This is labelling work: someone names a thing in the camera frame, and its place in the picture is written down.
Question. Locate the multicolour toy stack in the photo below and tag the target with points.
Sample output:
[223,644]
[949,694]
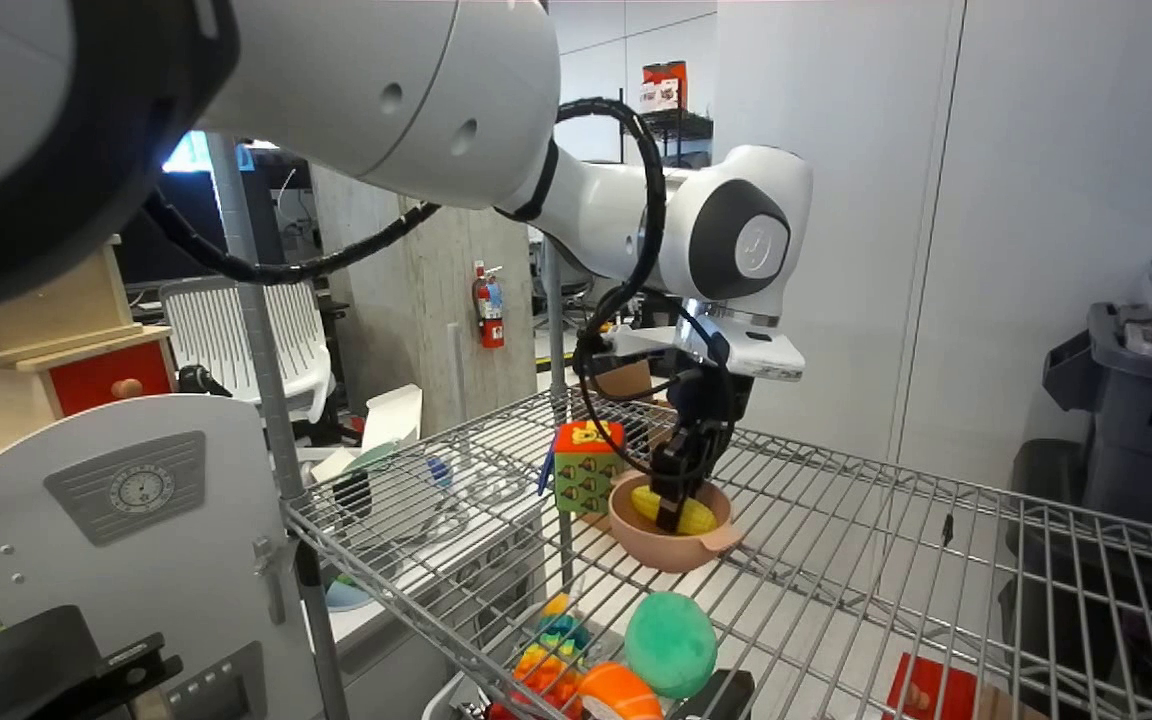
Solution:
[553,656]

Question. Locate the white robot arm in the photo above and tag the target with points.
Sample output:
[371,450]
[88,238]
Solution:
[446,101]

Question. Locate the wire shelf rack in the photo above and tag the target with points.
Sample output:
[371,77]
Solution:
[841,568]

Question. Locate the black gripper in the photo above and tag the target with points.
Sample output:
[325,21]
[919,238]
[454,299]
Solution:
[710,405]

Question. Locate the white grey controller box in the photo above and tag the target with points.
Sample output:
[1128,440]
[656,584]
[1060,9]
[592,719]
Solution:
[161,516]

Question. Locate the grey trash bin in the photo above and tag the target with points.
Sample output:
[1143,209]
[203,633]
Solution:
[1143,402]

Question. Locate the yellow maize cob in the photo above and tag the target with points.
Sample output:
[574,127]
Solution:
[692,516]

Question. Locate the red fire extinguisher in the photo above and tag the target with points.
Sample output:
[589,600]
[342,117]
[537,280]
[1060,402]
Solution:
[491,305]

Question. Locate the red box under shelf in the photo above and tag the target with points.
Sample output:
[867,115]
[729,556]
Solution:
[930,689]

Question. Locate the wooden shelf with red panel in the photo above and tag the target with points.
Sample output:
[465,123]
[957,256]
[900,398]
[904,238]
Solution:
[74,346]

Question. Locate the orange toy cup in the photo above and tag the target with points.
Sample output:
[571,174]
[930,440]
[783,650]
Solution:
[616,694]

